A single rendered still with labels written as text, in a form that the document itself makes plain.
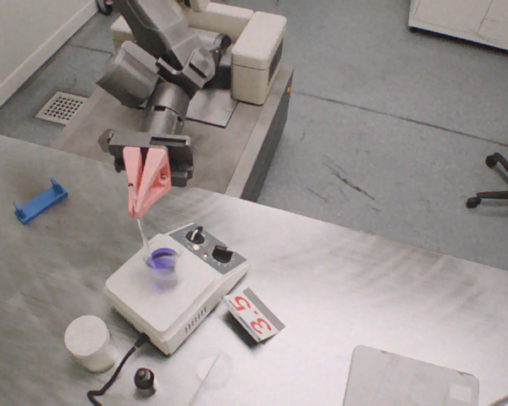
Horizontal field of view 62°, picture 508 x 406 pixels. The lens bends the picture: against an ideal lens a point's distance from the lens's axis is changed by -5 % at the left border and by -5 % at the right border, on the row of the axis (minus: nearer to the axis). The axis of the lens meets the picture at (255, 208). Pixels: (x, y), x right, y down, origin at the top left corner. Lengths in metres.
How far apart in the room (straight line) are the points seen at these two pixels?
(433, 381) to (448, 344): 0.08
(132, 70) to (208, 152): 0.90
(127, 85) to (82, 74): 1.94
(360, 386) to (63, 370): 0.44
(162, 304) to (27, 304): 0.25
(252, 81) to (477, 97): 1.47
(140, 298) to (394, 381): 0.39
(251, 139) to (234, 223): 0.74
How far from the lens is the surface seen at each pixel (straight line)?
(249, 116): 1.60
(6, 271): 0.84
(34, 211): 0.89
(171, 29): 0.64
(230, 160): 1.44
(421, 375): 0.74
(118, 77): 0.58
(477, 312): 0.83
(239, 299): 0.71
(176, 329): 0.65
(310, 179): 1.90
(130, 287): 0.66
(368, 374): 0.71
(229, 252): 0.71
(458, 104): 2.57
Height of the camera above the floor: 1.41
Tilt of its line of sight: 53 degrees down
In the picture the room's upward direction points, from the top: 5 degrees clockwise
